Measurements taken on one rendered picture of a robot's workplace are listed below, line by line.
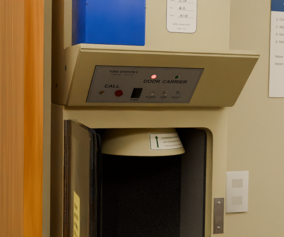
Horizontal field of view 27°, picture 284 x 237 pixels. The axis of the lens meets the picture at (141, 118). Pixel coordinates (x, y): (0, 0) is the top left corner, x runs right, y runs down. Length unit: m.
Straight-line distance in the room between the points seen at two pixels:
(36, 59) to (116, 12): 0.15
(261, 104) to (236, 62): 0.66
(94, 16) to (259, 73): 0.82
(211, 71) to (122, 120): 0.18
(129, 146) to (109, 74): 0.19
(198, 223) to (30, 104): 0.45
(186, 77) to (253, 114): 0.67
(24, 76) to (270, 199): 0.98
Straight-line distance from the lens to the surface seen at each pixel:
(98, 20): 0.94
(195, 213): 1.20
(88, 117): 1.04
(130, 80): 0.99
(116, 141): 1.12
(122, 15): 0.95
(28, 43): 0.93
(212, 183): 1.14
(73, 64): 0.95
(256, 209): 1.71
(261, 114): 1.68
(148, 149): 1.10
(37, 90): 0.93
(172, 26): 1.10
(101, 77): 0.97
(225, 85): 1.06
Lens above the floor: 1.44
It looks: 3 degrees down
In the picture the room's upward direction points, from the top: 1 degrees clockwise
